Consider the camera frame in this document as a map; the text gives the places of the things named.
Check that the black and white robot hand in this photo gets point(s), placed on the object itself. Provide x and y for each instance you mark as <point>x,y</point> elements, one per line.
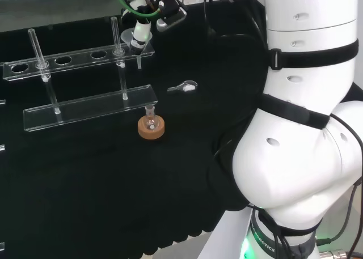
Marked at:
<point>141,29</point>

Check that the clear plastic funnel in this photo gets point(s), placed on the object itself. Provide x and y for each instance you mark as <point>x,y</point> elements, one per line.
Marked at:
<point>139,62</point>

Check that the small glass weighing funnel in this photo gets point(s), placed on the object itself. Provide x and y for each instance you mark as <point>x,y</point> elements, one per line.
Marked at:
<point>187,86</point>

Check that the clear acrylic funnel stand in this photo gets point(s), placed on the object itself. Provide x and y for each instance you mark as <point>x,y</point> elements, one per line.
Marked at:
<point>85,108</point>

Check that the small glass round-bottom flask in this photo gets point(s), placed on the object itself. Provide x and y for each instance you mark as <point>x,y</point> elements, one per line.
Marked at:
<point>149,122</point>

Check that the black bench cloth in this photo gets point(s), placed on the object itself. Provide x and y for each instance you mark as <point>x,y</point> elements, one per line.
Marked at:
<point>113,171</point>

